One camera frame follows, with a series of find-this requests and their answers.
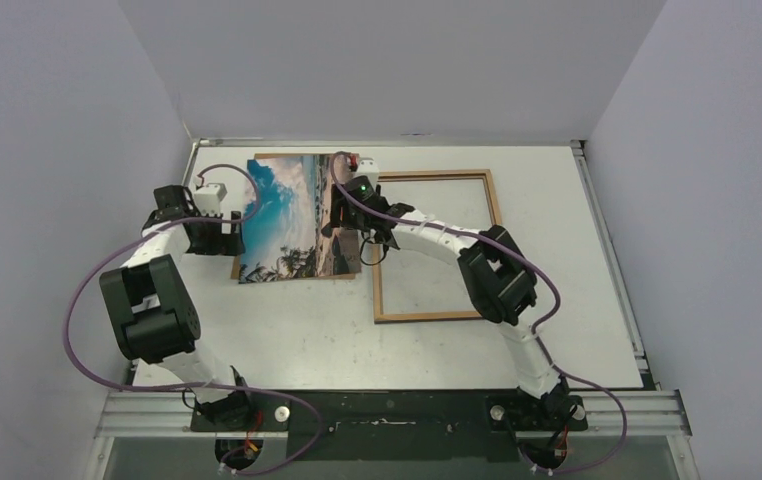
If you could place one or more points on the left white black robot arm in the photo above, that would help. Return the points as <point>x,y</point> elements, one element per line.
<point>152,314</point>

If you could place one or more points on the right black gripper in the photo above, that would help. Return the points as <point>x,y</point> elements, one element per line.
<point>339,212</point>

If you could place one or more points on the blue wooden picture frame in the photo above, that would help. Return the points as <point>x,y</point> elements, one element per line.
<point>410,286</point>

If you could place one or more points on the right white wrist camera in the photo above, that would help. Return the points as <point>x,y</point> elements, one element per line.
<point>365,166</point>

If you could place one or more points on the beach landscape photo print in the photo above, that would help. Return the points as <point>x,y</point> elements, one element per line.
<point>295,218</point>

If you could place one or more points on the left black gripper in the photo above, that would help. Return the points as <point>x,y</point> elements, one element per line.
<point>224,244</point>

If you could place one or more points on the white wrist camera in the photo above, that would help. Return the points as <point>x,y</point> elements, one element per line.
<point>365,166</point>
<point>208,199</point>

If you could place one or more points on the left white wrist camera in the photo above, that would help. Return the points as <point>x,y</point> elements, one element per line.
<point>208,199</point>

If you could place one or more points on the aluminium front rail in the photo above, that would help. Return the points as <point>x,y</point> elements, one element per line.
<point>163,415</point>

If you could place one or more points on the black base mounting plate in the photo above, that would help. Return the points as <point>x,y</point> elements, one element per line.
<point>394,425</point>

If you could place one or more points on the brown cardboard backing board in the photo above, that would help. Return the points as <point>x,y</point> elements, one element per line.
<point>268,156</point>

